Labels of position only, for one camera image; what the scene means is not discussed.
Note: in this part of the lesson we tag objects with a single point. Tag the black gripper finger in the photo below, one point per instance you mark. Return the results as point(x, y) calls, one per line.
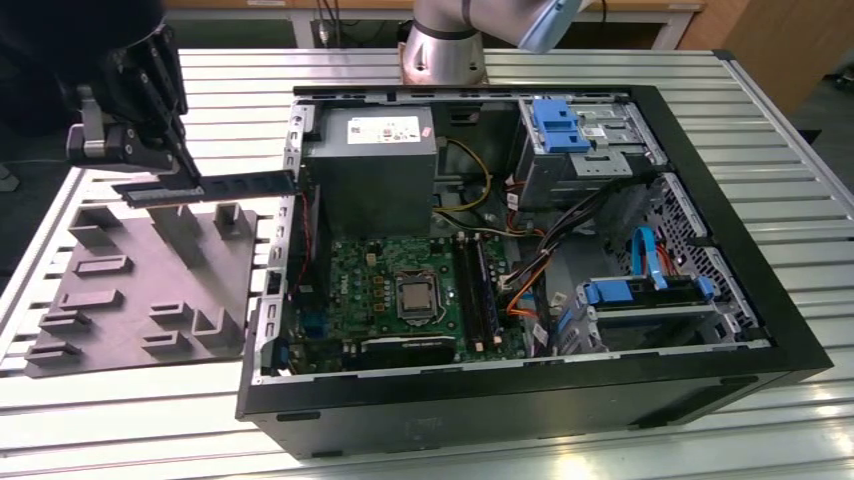
point(127, 147)
point(150, 80)

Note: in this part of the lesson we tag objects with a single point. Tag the dark RAM stick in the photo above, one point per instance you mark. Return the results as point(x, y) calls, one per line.
point(493, 300)
point(248, 185)

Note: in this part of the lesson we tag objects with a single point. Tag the black RAM slot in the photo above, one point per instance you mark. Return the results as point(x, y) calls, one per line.
point(466, 295)
point(474, 295)
point(482, 295)

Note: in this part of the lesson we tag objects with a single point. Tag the grey parts rack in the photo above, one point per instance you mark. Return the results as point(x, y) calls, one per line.
point(154, 280)

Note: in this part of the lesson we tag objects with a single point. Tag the grey power supply unit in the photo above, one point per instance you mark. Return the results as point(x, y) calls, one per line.
point(368, 185)

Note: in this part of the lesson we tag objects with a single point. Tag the green motherboard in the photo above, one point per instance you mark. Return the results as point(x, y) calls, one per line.
point(354, 270)

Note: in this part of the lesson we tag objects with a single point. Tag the silver CPU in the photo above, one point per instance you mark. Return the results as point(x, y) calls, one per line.
point(417, 296)

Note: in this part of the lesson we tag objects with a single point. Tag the black graphics card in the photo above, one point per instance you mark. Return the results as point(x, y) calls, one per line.
point(408, 350)

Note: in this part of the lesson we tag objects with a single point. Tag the blue plastic drive latch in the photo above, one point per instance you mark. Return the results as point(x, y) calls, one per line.
point(557, 125)

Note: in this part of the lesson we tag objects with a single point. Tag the metal drive cage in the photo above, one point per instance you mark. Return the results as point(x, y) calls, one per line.
point(604, 167)

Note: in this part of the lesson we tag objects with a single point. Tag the black PC case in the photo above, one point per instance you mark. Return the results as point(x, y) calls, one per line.
point(468, 415)

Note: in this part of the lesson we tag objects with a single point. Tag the hard disk blue carrier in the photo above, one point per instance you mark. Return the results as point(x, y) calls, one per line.
point(614, 292)

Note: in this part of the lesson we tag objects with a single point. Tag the metal disk bay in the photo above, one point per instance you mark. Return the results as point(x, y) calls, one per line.
point(657, 312)

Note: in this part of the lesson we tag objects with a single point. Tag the brown wooden cabinet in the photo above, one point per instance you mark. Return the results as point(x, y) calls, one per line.
point(768, 40)

